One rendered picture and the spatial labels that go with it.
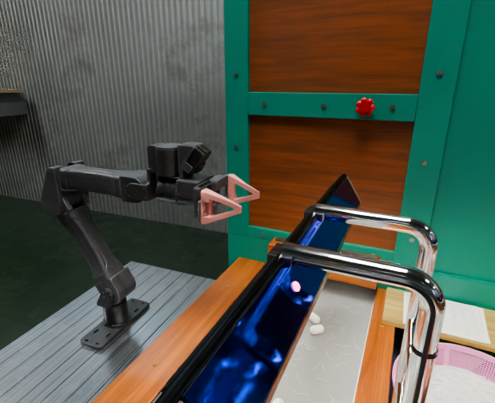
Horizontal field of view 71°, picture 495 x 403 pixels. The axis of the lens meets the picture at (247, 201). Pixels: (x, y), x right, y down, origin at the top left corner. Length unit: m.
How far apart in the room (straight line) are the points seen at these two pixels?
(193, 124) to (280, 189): 2.11
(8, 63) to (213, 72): 2.31
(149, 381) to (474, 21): 0.96
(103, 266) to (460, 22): 0.97
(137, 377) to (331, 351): 0.40
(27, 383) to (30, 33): 3.57
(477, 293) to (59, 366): 1.01
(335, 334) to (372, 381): 0.16
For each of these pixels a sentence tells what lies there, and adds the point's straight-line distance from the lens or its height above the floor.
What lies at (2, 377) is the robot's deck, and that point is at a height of 0.67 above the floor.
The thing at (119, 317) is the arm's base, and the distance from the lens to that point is 1.03.
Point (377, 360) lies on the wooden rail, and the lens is 0.82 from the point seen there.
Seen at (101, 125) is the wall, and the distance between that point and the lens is 3.66.
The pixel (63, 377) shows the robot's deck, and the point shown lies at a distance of 0.97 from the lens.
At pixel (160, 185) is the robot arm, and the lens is 0.76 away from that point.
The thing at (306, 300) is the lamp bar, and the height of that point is 1.07.
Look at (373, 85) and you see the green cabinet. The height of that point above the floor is 1.29.
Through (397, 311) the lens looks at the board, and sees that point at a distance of 0.95.
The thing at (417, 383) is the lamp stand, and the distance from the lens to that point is 0.45.
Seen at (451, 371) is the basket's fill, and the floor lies 0.73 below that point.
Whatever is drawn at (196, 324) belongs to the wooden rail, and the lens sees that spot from 0.87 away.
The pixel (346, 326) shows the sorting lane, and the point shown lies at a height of 0.74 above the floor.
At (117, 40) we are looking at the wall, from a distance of 3.45.
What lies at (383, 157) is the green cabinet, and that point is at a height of 1.12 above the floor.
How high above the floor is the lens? 1.30
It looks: 19 degrees down
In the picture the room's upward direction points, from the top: straight up
